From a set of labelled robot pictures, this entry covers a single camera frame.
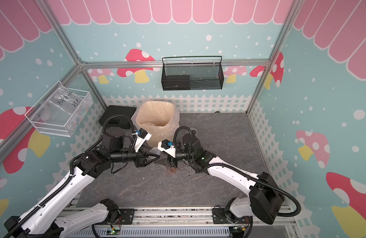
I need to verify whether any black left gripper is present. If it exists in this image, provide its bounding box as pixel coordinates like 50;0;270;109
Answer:
111;145;160;168

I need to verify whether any clear tea jar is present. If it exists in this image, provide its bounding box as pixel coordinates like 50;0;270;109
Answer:
149;147;177;174

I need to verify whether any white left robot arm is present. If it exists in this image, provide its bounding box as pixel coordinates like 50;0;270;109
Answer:
4;127;152;238

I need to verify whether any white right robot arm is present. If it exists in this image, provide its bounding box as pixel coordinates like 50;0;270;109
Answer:
157;134;285;225

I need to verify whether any clear plastic bin liner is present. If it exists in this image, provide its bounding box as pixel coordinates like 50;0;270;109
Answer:
130;101;181;138

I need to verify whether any cream plastic trash bin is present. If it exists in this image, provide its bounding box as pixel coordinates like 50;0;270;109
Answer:
135;101;175;148

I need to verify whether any black plastic tool case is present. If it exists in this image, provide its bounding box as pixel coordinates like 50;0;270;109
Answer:
99;105;137;130

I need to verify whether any black box in basket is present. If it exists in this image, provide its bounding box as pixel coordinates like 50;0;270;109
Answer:
162;75;190;91

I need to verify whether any clear plastic bag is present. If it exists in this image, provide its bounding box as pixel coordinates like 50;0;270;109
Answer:
37;84;94;131

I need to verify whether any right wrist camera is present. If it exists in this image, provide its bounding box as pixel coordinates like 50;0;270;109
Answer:
157;139;176;158

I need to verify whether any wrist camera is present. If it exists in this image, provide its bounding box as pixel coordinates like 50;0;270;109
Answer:
157;139;176;158
134;128;152;153

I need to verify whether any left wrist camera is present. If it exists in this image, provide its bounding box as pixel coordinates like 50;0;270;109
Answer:
134;128;152;153

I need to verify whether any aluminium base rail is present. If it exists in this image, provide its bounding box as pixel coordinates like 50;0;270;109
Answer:
48;206;300;238

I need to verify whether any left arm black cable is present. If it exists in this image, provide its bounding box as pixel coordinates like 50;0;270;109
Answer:
3;114;136;238

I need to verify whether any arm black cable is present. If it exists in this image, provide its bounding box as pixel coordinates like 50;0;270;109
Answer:
173;126;302;217
3;114;136;238

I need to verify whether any black wire mesh basket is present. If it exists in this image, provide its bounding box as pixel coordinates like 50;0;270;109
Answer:
162;56;224;91

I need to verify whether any white wire wall basket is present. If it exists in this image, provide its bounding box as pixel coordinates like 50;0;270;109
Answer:
24;81;94;138

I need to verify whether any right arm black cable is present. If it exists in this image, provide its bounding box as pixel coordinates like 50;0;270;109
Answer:
173;126;302;217

